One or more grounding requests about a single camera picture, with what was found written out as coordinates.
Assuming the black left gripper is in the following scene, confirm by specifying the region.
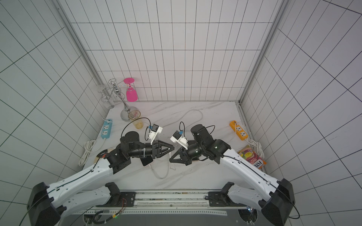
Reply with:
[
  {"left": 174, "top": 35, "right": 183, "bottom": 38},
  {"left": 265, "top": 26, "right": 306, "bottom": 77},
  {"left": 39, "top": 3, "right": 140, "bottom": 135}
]
[{"left": 129, "top": 139, "right": 174, "bottom": 159}]

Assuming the white charging cable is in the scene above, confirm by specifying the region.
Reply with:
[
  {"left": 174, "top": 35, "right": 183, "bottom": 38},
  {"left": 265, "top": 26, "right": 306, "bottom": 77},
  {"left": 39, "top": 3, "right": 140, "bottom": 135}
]
[{"left": 146, "top": 109, "right": 204, "bottom": 180}]

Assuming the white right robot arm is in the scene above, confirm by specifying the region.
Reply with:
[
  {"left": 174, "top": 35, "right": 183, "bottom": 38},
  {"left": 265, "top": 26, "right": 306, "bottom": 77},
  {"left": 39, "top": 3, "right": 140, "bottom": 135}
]
[{"left": 169, "top": 124, "right": 295, "bottom": 226}]

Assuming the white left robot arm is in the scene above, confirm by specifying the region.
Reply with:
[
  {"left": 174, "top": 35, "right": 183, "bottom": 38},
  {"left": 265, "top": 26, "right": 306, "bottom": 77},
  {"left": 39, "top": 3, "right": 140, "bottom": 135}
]
[{"left": 26, "top": 131, "right": 174, "bottom": 226}]

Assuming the yellow tinted drinking glass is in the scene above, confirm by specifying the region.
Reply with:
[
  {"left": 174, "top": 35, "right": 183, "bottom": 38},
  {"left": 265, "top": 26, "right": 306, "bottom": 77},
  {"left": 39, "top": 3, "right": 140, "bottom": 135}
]
[{"left": 128, "top": 110, "right": 143, "bottom": 129}]

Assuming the chrome glass holder stand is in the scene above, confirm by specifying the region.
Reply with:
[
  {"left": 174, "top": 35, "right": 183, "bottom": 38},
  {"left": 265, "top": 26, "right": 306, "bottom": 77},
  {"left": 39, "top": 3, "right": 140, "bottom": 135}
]
[{"left": 108, "top": 78, "right": 139, "bottom": 121}]

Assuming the teal power strip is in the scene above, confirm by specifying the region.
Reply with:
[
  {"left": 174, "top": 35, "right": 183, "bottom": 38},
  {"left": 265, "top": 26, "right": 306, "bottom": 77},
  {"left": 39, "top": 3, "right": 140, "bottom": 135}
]
[{"left": 100, "top": 119, "right": 113, "bottom": 139}]

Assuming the pink wine glass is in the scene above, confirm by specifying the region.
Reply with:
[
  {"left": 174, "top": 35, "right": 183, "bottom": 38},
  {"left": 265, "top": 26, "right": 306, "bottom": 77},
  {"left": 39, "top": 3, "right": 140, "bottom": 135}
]
[{"left": 123, "top": 78, "right": 138, "bottom": 102}]

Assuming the orange power strip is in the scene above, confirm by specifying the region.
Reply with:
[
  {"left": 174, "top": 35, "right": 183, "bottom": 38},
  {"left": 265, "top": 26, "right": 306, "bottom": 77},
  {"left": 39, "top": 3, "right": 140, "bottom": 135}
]
[{"left": 229, "top": 121, "right": 248, "bottom": 141}]

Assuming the colourful candy bag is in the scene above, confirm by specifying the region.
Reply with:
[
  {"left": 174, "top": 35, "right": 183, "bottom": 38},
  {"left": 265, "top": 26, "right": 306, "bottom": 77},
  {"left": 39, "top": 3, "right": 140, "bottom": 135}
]
[{"left": 237, "top": 145, "right": 266, "bottom": 169}]

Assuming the clear wine glass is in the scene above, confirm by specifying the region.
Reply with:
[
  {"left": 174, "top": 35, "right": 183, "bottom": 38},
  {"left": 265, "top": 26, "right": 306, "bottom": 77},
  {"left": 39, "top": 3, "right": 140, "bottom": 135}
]
[{"left": 97, "top": 85, "right": 115, "bottom": 110}]

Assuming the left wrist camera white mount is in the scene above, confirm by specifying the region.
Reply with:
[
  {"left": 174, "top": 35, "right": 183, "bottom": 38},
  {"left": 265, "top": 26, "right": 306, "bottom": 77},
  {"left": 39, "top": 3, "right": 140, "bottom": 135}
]
[{"left": 149, "top": 124, "right": 163, "bottom": 145}]

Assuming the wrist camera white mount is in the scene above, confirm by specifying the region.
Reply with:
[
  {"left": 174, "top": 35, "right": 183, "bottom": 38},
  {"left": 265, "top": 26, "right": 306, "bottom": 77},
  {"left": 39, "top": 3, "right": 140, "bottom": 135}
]
[
  {"left": 170, "top": 131, "right": 189, "bottom": 150},
  {"left": 149, "top": 124, "right": 163, "bottom": 145}
]

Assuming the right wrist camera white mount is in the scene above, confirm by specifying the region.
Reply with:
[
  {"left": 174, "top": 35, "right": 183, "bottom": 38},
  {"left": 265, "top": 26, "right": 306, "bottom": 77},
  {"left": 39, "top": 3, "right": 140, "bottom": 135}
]
[{"left": 170, "top": 131, "right": 189, "bottom": 150}]

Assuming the metal base rail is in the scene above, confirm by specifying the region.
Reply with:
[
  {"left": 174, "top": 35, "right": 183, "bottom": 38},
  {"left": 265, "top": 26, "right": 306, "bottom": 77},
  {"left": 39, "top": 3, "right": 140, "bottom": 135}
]
[{"left": 70, "top": 188, "right": 283, "bottom": 224}]

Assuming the white coiled cord left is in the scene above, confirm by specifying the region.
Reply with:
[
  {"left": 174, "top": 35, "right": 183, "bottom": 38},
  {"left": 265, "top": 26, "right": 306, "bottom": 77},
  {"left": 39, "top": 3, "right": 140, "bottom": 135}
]
[{"left": 78, "top": 139, "right": 97, "bottom": 167}]

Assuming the white coiled cord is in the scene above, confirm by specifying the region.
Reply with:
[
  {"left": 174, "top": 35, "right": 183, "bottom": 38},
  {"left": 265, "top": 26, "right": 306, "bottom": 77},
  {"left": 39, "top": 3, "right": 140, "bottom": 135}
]
[
  {"left": 78, "top": 139, "right": 97, "bottom": 167},
  {"left": 247, "top": 139, "right": 265, "bottom": 159}
]

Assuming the white coiled cord right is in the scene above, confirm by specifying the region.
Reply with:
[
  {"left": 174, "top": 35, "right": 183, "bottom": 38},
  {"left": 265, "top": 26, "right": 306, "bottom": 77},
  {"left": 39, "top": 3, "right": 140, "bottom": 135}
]
[{"left": 247, "top": 139, "right": 265, "bottom": 159}]

